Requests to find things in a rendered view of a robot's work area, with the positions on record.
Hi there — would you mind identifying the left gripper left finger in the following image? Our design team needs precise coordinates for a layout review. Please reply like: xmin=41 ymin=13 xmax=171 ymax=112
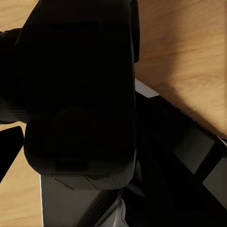
xmin=0 ymin=126 xmax=24 ymax=182

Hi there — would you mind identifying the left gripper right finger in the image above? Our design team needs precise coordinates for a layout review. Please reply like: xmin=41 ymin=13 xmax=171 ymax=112
xmin=136 ymin=126 xmax=227 ymax=227

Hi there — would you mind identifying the digital camera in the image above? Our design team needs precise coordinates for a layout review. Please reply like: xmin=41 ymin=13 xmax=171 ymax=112
xmin=0 ymin=0 xmax=140 ymax=190

